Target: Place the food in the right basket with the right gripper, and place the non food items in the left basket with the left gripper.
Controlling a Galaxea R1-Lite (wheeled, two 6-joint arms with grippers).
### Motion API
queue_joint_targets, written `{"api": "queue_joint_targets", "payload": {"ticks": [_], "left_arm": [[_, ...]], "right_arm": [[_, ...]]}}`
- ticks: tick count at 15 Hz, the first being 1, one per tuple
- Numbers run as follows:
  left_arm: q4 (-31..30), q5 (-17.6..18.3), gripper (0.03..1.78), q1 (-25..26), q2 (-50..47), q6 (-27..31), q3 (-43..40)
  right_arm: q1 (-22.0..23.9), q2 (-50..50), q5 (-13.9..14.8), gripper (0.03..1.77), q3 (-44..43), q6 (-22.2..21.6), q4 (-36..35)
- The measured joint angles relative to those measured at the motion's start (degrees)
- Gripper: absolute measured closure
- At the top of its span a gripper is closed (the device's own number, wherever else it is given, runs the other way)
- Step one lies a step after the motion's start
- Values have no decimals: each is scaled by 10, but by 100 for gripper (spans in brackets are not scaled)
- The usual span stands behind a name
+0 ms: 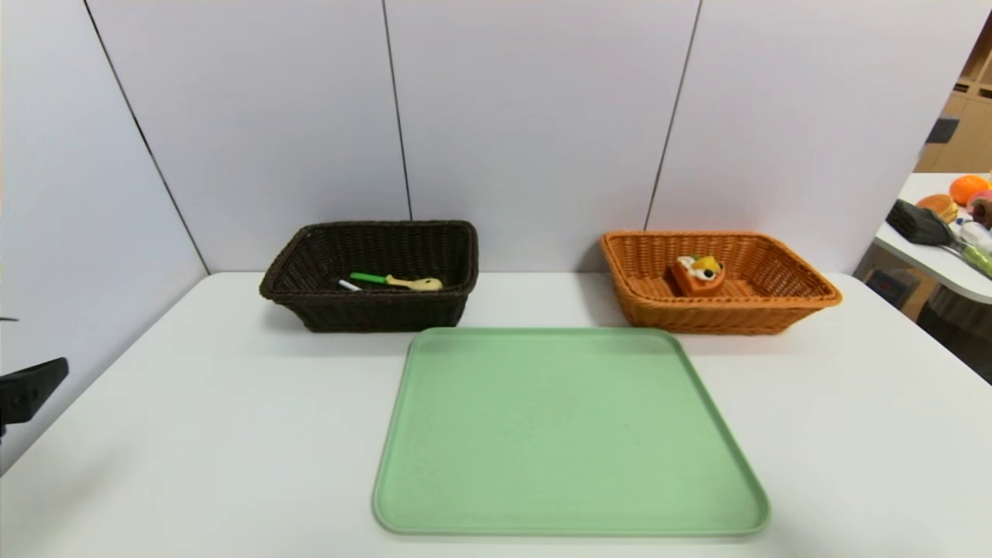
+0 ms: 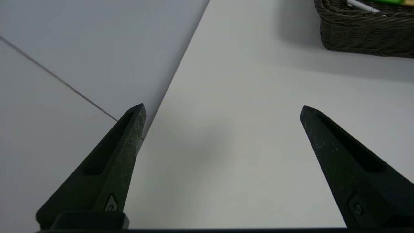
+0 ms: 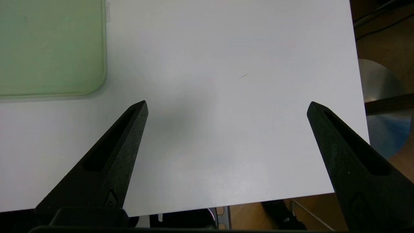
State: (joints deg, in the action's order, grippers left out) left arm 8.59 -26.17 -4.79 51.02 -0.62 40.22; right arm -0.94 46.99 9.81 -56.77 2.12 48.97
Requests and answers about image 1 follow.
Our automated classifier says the yellow spoon with green handle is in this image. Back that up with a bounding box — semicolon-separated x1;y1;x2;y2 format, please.
349;271;444;293

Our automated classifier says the toy waffle slice with fruit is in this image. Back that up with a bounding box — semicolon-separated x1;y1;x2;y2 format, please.
670;254;728;297

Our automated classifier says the dark brown wicker basket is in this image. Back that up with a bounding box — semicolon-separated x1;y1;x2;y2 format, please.
260;220;479;333

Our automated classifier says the orange wicker basket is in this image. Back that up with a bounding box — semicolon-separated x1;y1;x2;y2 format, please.
601;230;844;336

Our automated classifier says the light green plastic tray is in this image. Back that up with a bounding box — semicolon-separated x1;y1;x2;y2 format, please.
371;326;772;538

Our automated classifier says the brown cardboard box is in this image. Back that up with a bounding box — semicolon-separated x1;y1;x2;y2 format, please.
863;266;935;322

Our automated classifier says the black brush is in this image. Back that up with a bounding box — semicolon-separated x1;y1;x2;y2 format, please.
887;198;956;247

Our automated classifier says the white side table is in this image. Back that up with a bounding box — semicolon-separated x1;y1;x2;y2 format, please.
873;172;992;305

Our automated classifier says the toy bread bun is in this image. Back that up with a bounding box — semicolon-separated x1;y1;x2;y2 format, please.
916;193;960;224

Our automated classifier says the orange toy fruit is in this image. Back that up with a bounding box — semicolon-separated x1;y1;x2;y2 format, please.
949;174;992;206

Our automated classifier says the green toy vegetable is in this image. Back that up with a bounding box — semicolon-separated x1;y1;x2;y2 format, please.
952;239;992;278

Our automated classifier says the white toy item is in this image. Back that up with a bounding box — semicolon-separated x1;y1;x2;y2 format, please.
956;218;992;250

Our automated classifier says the wooden shelf unit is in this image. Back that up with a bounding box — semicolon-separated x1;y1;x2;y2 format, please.
914;8;992;173

